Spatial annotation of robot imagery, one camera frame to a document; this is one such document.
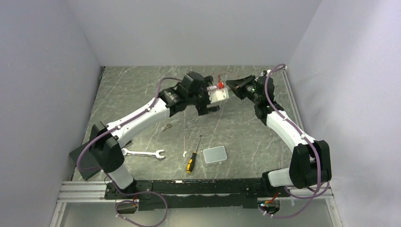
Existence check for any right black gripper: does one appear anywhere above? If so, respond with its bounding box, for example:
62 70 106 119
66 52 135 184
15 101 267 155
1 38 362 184
226 75 261 105

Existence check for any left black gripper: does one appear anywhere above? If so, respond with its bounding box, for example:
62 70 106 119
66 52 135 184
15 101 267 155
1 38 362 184
187 77 220 116

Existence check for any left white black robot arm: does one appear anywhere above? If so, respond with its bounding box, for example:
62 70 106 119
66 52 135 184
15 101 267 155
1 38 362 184
84 71 229 199

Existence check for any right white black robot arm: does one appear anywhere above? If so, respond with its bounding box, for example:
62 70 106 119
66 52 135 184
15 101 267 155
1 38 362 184
226 74 332 196

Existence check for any grey rectangular tin box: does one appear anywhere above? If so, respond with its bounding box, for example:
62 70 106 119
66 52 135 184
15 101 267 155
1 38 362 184
203 146 227 164

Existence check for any yellow black screwdriver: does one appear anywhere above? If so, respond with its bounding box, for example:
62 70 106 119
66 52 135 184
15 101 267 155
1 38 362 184
186 135 202 174

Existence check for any silver open-end wrench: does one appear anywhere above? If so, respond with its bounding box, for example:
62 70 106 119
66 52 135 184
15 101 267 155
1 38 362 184
122 148 165 160

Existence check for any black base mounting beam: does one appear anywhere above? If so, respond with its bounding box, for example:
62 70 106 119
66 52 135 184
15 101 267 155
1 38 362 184
104 178 289 211

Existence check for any black square plate front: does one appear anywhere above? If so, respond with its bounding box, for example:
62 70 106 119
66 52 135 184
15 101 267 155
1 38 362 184
69 142 100 181

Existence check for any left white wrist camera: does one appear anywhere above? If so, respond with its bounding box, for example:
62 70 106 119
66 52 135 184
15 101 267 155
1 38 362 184
207 82 229 104

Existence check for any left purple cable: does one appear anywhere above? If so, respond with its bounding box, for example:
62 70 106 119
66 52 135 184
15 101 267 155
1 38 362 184
76 77 170 227

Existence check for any purple cable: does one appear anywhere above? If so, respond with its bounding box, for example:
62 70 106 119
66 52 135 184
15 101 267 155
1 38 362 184
76 77 170 227
259 63 331 219

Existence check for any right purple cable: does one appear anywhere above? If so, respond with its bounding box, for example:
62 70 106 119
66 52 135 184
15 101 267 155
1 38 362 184
259 63 331 219

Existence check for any aluminium extrusion rail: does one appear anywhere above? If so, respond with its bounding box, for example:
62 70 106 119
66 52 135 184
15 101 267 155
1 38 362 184
57 181 106 203

